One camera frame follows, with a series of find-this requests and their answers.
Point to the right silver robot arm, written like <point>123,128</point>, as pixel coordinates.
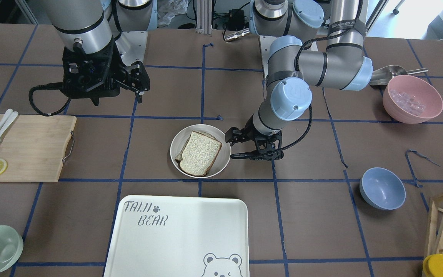
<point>105,42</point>

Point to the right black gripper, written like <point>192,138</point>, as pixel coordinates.
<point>118,66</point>

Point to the white bear tray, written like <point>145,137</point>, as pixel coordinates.
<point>164,236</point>

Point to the bamboo cutting board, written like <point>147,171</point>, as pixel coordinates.
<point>34,147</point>

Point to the blue bowl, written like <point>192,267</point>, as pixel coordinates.
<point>382,189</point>

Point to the white round plate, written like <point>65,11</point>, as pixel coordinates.
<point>222,159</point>

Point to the pink bowl with ice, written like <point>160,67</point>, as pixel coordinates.
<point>411,100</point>

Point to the bread slice under egg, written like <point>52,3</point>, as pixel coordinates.
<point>178,158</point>

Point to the metal scoop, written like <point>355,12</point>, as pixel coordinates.
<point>383,75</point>

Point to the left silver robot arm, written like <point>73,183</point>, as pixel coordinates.
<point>298,60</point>

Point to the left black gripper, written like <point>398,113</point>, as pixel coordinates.
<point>253,134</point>

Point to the white plastic spoon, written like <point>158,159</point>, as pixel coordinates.
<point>7,124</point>

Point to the yellow cup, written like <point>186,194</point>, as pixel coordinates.
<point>433,266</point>

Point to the bread slice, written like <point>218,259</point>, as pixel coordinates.
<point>199,155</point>
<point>178,158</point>

